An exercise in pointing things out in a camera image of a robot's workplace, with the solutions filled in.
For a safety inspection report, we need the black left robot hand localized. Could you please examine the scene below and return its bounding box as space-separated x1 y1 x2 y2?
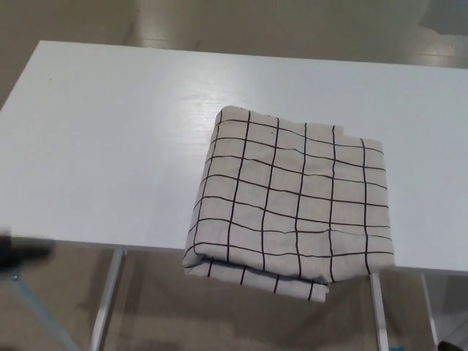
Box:
0 229 53 274

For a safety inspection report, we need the white towel with black grid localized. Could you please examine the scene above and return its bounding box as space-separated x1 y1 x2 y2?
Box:
181 105 398 304

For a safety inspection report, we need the grey metal stand leg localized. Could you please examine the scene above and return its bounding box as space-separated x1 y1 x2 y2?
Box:
6 270 80 351

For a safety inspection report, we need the white slanted table leg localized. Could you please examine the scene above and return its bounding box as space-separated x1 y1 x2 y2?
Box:
88 249 127 351

